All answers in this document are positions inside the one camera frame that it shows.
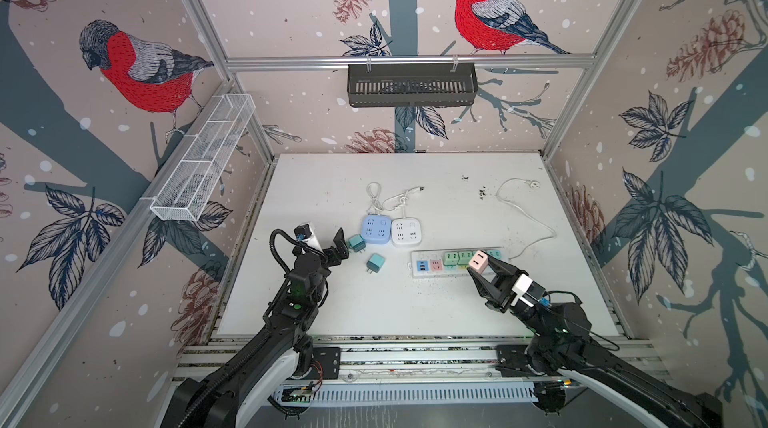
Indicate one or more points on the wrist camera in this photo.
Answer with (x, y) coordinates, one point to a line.
(527, 293)
(305, 236)

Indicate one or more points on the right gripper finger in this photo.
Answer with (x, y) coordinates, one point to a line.
(503, 271)
(486, 290)

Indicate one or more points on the black wire basket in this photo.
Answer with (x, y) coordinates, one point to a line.
(412, 85)

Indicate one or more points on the white mesh shelf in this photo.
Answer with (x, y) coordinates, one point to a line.
(193, 180)

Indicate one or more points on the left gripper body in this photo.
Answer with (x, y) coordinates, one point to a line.
(322, 266)

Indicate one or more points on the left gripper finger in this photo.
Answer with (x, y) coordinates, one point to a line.
(305, 235)
(339, 251)

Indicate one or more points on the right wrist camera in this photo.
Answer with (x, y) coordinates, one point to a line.
(527, 293)

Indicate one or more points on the blue square power socket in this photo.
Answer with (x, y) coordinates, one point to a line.
(376, 229)

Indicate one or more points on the brown plug adapter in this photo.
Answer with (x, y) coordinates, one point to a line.
(479, 261)

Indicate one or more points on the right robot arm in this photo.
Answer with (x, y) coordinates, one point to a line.
(563, 343)

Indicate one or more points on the green plug adapter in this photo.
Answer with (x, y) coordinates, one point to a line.
(356, 243)
(450, 258)
(464, 257)

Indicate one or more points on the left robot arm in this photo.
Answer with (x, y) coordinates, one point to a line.
(280, 351)

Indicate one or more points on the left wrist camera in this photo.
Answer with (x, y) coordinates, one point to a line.
(305, 236)

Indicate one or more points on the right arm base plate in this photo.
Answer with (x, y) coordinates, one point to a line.
(516, 360)

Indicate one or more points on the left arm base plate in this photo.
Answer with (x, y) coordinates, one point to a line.
(323, 363)

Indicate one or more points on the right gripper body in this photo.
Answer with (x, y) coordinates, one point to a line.
(504, 287)

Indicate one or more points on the long white power strip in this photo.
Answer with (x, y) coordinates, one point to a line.
(429, 264)

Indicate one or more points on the white square power socket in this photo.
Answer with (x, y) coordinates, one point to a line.
(406, 232)

